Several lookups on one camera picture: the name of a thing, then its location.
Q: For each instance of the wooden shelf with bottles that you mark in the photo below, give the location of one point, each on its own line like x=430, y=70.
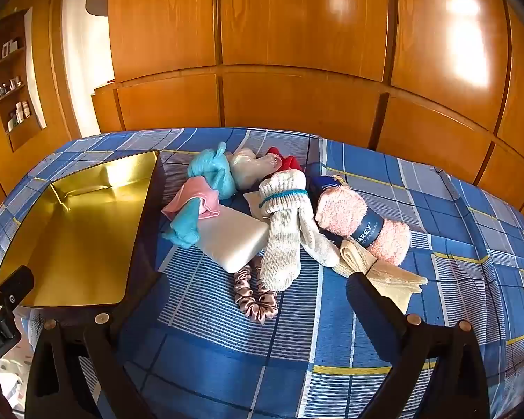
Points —
x=22, y=109

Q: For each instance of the red cloth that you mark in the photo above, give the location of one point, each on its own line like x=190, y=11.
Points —
x=288, y=163

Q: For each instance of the light blue fluffy cloth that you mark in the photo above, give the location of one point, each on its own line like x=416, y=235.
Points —
x=214, y=170

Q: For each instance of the cream cloth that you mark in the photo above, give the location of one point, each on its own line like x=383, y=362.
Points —
x=393, y=281

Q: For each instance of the white plastic-wrapped bundle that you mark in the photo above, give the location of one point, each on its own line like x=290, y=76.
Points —
x=249, y=168

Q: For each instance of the brown patterned item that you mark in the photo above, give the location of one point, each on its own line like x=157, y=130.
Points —
x=244, y=303

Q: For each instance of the white cloth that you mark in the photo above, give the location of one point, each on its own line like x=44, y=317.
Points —
x=231, y=240

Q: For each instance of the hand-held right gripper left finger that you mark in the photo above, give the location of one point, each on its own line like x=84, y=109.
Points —
x=126, y=331

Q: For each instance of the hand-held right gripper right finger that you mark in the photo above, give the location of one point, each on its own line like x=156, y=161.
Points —
x=375, y=318

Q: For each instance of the blue plaid bedsheet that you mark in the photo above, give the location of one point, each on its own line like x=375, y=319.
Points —
x=244, y=358

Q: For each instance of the pink cloth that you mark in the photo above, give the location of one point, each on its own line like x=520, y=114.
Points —
x=192, y=190

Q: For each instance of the gold tin tray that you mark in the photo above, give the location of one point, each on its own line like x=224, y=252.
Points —
x=70, y=235

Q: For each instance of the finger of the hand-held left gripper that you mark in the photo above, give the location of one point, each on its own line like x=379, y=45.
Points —
x=15, y=286

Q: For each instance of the wooden wardrobe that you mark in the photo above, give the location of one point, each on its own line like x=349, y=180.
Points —
x=288, y=30

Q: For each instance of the pink microfiber dishcloth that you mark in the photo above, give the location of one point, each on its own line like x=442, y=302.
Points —
x=336, y=214

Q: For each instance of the wooden door with shelf niche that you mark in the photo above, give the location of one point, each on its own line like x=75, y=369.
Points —
x=48, y=74

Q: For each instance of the white knitted socks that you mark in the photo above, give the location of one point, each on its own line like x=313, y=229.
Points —
x=279, y=244

